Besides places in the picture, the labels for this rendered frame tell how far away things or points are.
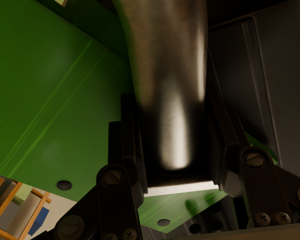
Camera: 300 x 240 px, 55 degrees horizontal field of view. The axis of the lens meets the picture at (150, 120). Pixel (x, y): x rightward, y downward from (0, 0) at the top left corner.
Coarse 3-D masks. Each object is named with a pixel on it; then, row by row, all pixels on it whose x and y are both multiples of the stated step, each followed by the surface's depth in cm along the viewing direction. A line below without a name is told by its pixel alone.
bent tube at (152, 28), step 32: (128, 0) 8; (160, 0) 8; (192, 0) 9; (128, 32) 10; (160, 32) 9; (192, 32) 9; (160, 64) 10; (192, 64) 10; (160, 96) 11; (192, 96) 11; (160, 128) 12; (192, 128) 12; (160, 160) 13; (192, 160) 13; (160, 192) 14
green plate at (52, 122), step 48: (0, 0) 11; (48, 0) 12; (0, 48) 13; (48, 48) 13; (96, 48) 13; (0, 96) 14; (48, 96) 14; (96, 96) 15; (0, 144) 16; (48, 144) 17; (96, 144) 17; (192, 192) 21
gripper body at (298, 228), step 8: (288, 224) 8; (296, 224) 8; (216, 232) 8; (224, 232) 8; (232, 232) 8; (240, 232) 8; (248, 232) 8; (256, 232) 8; (264, 232) 8; (272, 232) 8; (280, 232) 8; (288, 232) 8; (296, 232) 8
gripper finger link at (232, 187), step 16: (208, 96) 13; (208, 112) 12; (224, 112) 12; (208, 128) 13; (224, 128) 11; (240, 128) 12; (208, 144) 13; (224, 144) 11; (240, 144) 12; (208, 160) 14; (224, 160) 11; (224, 176) 12; (288, 176) 10; (240, 192) 11; (288, 192) 10
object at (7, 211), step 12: (0, 180) 574; (12, 180) 638; (12, 192) 561; (24, 192) 587; (36, 192) 652; (48, 192) 615; (12, 204) 557; (0, 216) 524; (12, 216) 540; (36, 216) 566; (0, 228) 509; (24, 228) 582; (36, 228) 567
